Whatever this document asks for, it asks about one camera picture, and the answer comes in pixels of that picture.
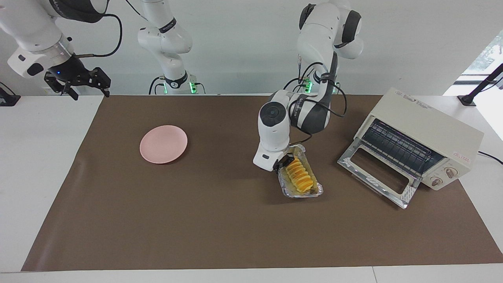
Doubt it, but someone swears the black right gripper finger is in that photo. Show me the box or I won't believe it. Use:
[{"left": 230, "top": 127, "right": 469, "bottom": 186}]
[
  {"left": 91, "top": 67, "right": 112, "bottom": 97},
  {"left": 43, "top": 72, "right": 80, "bottom": 101}
]

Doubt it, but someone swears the yellow sliced bread loaf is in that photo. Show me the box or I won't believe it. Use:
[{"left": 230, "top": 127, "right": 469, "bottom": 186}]
[{"left": 286, "top": 157, "right": 315, "bottom": 193}]

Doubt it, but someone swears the aluminium foil tray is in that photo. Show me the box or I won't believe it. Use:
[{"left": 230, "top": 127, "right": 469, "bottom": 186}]
[{"left": 277, "top": 143, "right": 324, "bottom": 199}]

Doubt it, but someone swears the glass oven door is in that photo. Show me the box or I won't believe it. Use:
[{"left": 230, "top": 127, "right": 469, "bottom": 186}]
[{"left": 337, "top": 138, "right": 423, "bottom": 209}]

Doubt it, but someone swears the cream toaster oven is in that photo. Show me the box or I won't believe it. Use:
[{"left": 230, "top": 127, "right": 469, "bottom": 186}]
[{"left": 337, "top": 87, "right": 485, "bottom": 209}]

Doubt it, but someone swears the black table clamp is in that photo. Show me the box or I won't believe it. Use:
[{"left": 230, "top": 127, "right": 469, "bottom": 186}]
[{"left": 0, "top": 82, "right": 21, "bottom": 107}]

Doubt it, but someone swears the pink round plate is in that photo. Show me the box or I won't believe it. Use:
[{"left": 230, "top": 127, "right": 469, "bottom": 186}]
[{"left": 140, "top": 125, "right": 188, "bottom": 164}]

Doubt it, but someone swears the brown table mat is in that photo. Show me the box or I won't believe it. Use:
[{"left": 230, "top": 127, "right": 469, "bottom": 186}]
[{"left": 20, "top": 94, "right": 503, "bottom": 272}]

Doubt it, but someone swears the black pole stand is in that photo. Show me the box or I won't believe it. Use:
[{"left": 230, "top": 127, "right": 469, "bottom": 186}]
[{"left": 458, "top": 63, "right": 503, "bottom": 107}]

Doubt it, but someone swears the bright window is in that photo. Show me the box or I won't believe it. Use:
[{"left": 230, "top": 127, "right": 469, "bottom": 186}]
[{"left": 462, "top": 29, "right": 503, "bottom": 77}]

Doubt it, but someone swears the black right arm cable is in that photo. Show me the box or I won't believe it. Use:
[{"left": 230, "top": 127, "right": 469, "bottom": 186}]
[{"left": 75, "top": 13, "right": 123, "bottom": 58}]

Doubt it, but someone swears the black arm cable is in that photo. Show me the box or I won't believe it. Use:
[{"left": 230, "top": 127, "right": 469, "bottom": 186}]
[
  {"left": 75, "top": 13, "right": 123, "bottom": 58},
  {"left": 289, "top": 51, "right": 348, "bottom": 147}
]

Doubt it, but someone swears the black right base cable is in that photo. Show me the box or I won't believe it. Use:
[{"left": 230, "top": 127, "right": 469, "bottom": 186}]
[{"left": 148, "top": 76, "right": 165, "bottom": 95}]

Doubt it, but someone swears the black base cable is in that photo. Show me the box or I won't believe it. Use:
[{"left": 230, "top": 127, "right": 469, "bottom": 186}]
[
  {"left": 148, "top": 76, "right": 165, "bottom": 95},
  {"left": 283, "top": 77, "right": 306, "bottom": 93}
]

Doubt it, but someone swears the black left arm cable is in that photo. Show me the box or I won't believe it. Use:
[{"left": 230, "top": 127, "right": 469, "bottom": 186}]
[{"left": 289, "top": 51, "right": 348, "bottom": 147}]

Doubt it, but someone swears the black left base cable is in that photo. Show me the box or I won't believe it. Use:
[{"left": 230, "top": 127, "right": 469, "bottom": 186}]
[{"left": 283, "top": 77, "right": 306, "bottom": 93}]

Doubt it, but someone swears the metal wire oven rack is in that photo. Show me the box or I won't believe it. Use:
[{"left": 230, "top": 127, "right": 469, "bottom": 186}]
[{"left": 361, "top": 120, "right": 444, "bottom": 175}]

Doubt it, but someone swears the black oven power cable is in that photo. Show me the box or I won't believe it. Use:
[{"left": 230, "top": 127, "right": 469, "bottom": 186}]
[{"left": 477, "top": 151, "right": 503, "bottom": 165}]

